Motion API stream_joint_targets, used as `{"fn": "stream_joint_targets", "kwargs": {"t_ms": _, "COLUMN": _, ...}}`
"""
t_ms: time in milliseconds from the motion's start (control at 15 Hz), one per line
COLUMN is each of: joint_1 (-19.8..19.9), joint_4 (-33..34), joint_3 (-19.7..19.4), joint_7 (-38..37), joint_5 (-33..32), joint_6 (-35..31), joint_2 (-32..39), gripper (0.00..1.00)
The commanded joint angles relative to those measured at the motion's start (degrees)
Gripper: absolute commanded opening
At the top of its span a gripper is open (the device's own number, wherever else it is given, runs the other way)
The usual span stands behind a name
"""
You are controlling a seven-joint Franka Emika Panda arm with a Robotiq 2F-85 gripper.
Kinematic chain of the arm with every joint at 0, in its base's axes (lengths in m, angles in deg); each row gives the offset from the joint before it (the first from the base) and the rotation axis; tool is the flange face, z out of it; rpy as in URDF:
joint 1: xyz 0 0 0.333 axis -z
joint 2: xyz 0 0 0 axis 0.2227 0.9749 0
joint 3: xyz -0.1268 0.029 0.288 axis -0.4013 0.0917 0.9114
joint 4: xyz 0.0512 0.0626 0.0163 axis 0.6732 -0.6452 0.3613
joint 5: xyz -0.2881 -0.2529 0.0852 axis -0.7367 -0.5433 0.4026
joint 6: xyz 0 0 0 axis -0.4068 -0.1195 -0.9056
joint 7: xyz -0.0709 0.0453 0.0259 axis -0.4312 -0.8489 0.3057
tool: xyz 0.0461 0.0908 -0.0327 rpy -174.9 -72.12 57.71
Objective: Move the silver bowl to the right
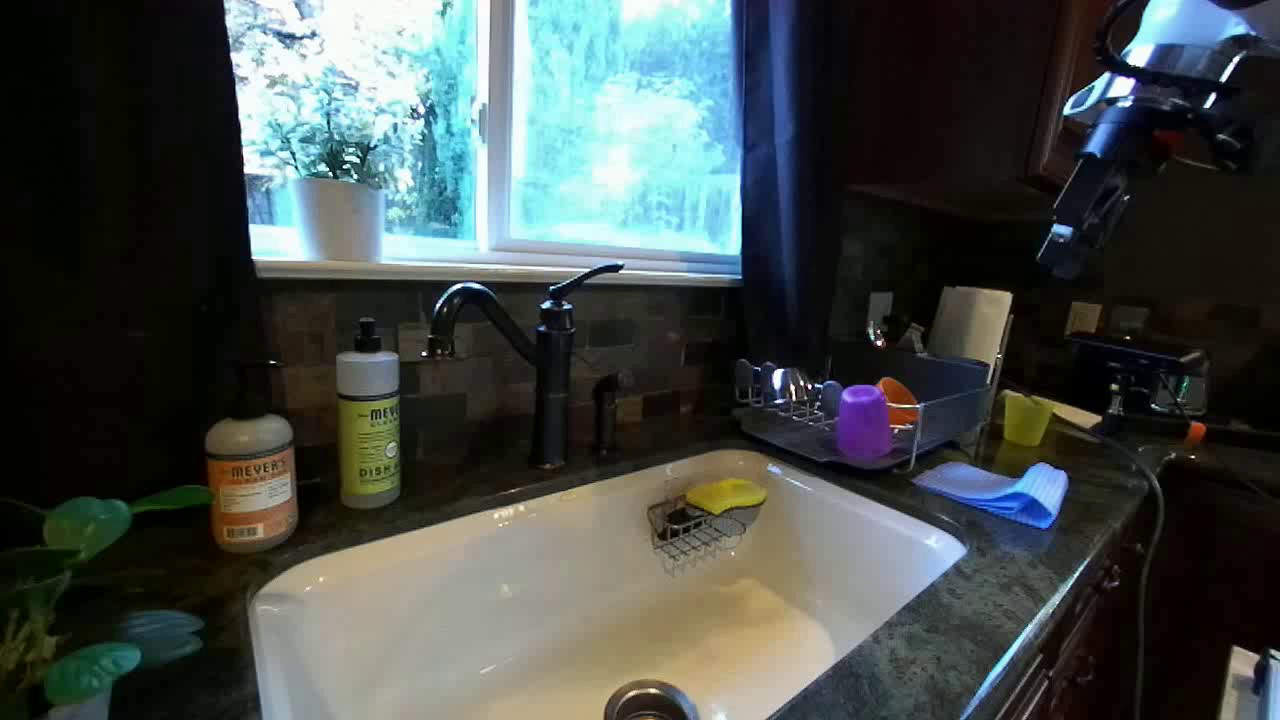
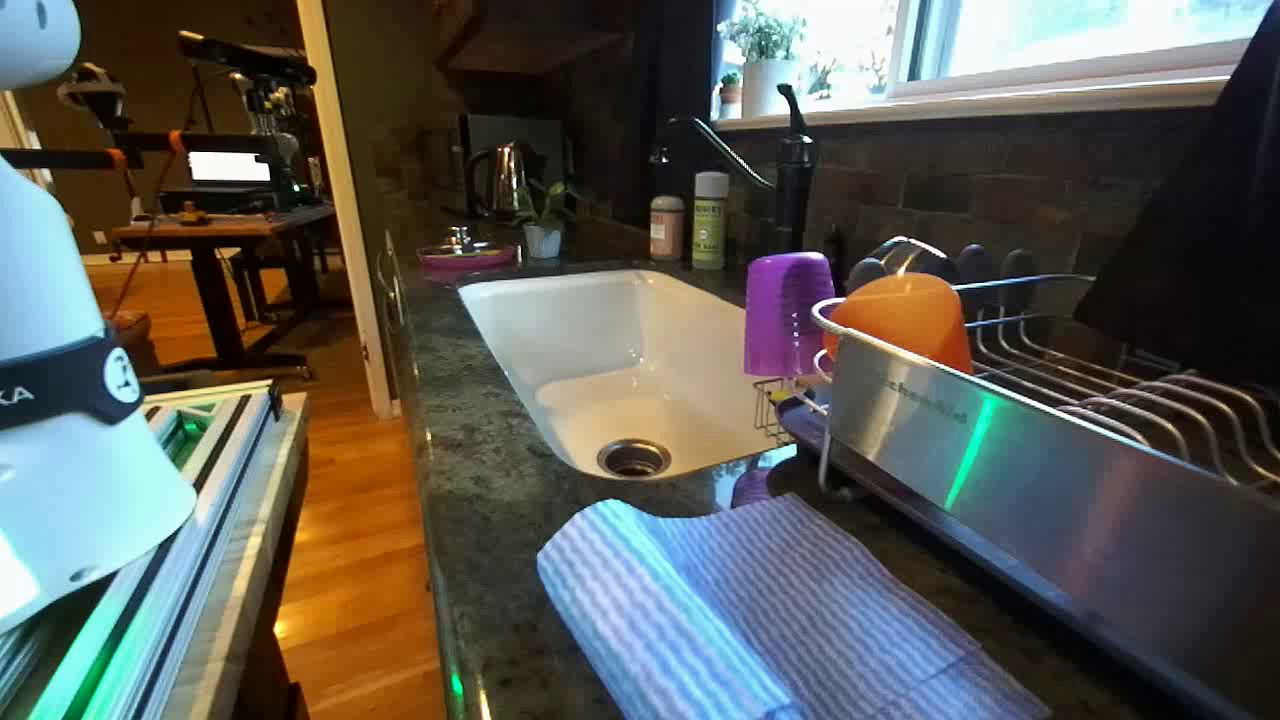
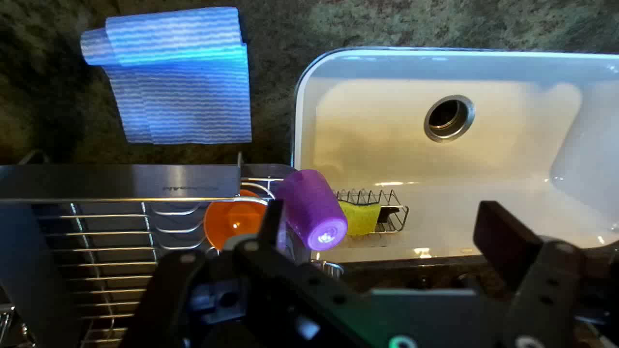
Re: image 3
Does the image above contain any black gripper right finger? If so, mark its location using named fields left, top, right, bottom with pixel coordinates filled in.
left=472, top=199, right=603, bottom=348

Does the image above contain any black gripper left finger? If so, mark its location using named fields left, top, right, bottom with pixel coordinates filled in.
left=122, top=197, right=389, bottom=348

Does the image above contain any orange plastic bowl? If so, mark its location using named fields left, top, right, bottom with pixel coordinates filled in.
left=201, top=189, right=271, bottom=253

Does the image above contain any purple plastic cup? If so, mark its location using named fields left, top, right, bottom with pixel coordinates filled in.
left=273, top=168, right=350, bottom=255

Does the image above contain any yellow sponge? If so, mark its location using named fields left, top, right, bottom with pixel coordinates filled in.
left=335, top=188, right=412, bottom=240
left=336, top=199, right=383, bottom=240

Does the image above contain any stainless steel dish rack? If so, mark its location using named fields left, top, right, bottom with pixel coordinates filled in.
left=0, top=151, right=296, bottom=348

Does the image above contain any metal sink drain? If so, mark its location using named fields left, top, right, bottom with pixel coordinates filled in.
left=422, top=93, right=478, bottom=143

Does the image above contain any blue striped dish cloth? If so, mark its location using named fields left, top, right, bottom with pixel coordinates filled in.
left=79, top=6, right=255, bottom=147

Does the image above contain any white kitchen sink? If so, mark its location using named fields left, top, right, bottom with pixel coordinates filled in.
left=290, top=44, right=619, bottom=267

